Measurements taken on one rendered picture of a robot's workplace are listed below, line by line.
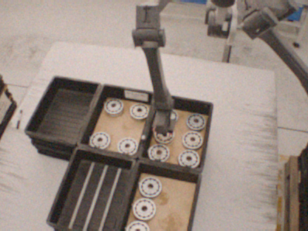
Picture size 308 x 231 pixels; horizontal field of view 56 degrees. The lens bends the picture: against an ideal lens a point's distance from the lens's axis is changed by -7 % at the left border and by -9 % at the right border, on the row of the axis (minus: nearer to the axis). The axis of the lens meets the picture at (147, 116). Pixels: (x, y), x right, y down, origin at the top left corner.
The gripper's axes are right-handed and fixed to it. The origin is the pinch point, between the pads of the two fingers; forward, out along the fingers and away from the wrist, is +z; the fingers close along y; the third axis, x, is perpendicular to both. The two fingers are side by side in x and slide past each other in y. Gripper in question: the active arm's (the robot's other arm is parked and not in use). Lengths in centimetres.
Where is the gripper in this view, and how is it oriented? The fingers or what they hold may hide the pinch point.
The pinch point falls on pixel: (164, 133)
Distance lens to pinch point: 154.9
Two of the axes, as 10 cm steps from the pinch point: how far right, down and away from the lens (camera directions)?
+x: 2.5, -7.9, 5.6
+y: 9.7, 1.9, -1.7
